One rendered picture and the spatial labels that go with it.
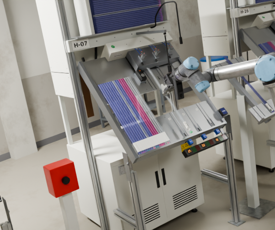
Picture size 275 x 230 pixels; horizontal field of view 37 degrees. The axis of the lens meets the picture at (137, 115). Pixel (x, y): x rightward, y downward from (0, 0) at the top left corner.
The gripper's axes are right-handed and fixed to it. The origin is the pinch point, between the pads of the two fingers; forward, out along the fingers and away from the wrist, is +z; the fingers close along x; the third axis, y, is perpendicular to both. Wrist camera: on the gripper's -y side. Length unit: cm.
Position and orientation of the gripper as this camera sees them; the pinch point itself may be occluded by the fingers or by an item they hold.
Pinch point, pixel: (165, 93)
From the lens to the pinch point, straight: 251.1
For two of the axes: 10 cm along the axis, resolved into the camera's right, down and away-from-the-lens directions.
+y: -4.2, -8.8, 2.2
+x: -8.2, 2.7, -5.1
